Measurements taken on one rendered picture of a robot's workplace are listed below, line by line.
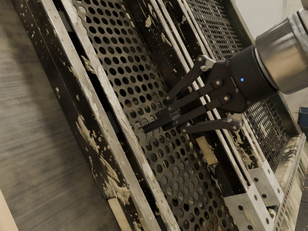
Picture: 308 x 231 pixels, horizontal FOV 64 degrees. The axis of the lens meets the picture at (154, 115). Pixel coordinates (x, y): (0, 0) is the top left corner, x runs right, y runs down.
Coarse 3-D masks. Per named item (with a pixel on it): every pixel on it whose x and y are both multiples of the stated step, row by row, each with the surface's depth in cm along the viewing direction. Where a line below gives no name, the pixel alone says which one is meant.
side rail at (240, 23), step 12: (228, 0) 139; (228, 12) 141; (240, 24) 139; (240, 36) 140; (252, 36) 143; (276, 96) 136; (276, 108) 138; (288, 108) 139; (288, 120) 136; (288, 132) 137; (300, 132) 137
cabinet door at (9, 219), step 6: (0, 192) 29; (0, 198) 29; (0, 204) 29; (6, 204) 29; (0, 210) 29; (6, 210) 29; (0, 216) 28; (6, 216) 29; (0, 222) 28; (6, 222) 29; (12, 222) 29; (0, 228) 28; (6, 228) 28; (12, 228) 29
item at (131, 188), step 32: (32, 0) 39; (64, 0) 41; (32, 32) 41; (64, 32) 39; (64, 64) 38; (96, 64) 41; (64, 96) 40; (96, 96) 38; (96, 128) 37; (128, 128) 41; (96, 160) 39; (128, 160) 41; (128, 192) 37; (160, 192) 40; (160, 224) 39
